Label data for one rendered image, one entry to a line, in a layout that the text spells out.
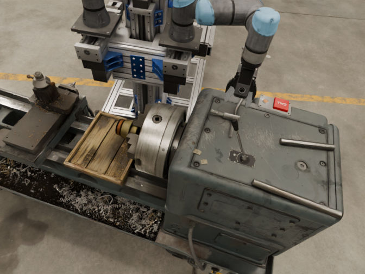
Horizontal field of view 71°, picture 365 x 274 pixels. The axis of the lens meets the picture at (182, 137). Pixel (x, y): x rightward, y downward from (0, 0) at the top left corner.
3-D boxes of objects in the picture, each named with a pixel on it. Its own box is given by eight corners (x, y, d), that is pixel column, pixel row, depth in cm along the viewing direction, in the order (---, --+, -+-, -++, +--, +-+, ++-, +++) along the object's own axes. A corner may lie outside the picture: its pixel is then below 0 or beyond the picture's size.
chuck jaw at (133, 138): (152, 138, 110) (142, 158, 102) (152, 146, 114) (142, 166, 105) (128, 131, 111) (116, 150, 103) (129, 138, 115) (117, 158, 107)
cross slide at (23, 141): (83, 95, 146) (81, 89, 142) (35, 155, 121) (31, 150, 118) (57, 87, 148) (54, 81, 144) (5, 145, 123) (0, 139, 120)
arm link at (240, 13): (230, -9, 82) (238, 10, 76) (263, -8, 84) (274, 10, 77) (224, 15, 88) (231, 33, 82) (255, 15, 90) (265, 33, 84)
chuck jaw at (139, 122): (158, 130, 116) (164, 104, 112) (155, 132, 111) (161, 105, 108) (135, 123, 117) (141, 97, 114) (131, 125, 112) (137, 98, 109)
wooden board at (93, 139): (150, 130, 143) (150, 125, 140) (121, 186, 122) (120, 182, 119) (101, 114, 146) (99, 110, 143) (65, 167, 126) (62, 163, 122)
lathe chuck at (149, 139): (178, 131, 135) (181, 92, 107) (156, 186, 119) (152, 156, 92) (162, 126, 136) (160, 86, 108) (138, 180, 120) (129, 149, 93)
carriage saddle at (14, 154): (89, 103, 151) (87, 95, 146) (39, 169, 124) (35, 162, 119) (43, 88, 154) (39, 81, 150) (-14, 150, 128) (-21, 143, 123)
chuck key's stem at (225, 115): (209, 115, 101) (238, 123, 100) (210, 111, 99) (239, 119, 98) (210, 111, 102) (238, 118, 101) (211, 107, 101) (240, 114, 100)
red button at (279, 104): (287, 104, 109) (289, 100, 108) (286, 113, 106) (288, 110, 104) (273, 100, 110) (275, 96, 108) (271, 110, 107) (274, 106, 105)
